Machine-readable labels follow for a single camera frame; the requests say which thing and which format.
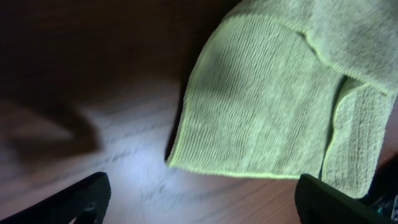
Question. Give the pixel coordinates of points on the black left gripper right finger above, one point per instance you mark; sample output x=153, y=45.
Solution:
x=319, y=203

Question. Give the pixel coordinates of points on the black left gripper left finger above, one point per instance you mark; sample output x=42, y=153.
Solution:
x=83, y=202

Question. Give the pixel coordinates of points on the light green microfiber cloth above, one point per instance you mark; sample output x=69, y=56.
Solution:
x=290, y=87

